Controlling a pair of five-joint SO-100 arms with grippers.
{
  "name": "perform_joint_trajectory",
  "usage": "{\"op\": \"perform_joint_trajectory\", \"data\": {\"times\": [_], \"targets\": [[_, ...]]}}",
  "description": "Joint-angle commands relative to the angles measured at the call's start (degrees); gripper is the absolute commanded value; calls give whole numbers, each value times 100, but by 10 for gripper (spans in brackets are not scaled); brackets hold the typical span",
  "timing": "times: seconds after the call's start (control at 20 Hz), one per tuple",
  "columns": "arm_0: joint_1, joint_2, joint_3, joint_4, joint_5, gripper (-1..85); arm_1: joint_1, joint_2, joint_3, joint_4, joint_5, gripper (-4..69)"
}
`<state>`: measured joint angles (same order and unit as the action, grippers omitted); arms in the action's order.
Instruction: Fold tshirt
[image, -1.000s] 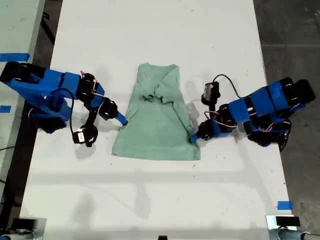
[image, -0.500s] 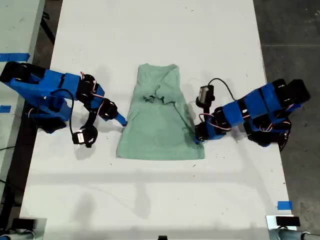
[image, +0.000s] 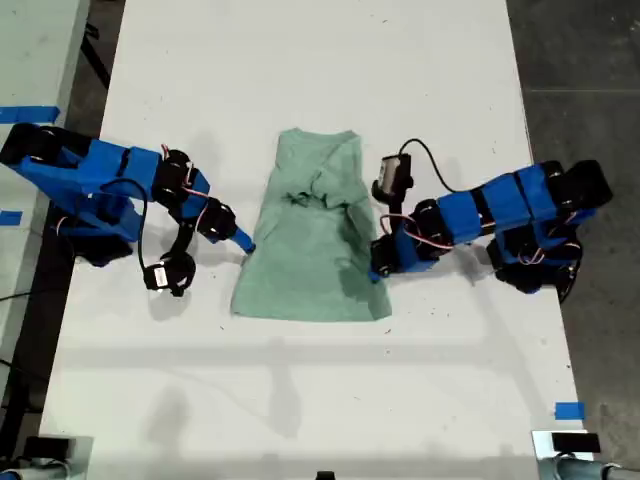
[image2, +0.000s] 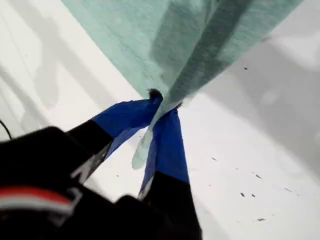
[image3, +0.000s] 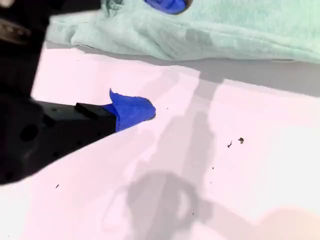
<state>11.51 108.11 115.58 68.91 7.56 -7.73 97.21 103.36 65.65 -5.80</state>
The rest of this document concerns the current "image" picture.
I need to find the long blue tape strip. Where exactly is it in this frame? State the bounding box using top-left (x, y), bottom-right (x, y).
top-left (0, 105), bottom-right (62, 124)

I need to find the small black box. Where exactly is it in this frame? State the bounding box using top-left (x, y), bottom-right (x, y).
top-left (23, 436), bottom-right (71, 459)
top-left (551, 432), bottom-right (601, 454)

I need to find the pale side table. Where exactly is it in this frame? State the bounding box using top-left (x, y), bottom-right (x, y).
top-left (0, 0), bottom-right (91, 381)

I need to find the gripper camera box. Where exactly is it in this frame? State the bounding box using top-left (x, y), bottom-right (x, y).
top-left (377, 153), bottom-right (414, 199)
top-left (144, 263), bottom-right (174, 293)

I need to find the black diagonal strut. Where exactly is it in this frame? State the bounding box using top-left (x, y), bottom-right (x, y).
top-left (82, 19), bottom-right (114, 89)

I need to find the pale grey tube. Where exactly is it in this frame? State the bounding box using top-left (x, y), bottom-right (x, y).
top-left (0, 457), bottom-right (71, 480)
top-left (542, 455), bottom-right (621, 480)

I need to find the gripper camera stalk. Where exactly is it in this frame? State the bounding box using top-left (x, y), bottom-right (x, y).
top-left (159, 222), bottom-right (197, 298)
top-left (370, 172), bottom-right (416, 236)

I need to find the pale green T-shirt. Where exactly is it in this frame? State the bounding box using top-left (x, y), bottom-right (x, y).
top-left (229, 128), bottom-right (393, 323)

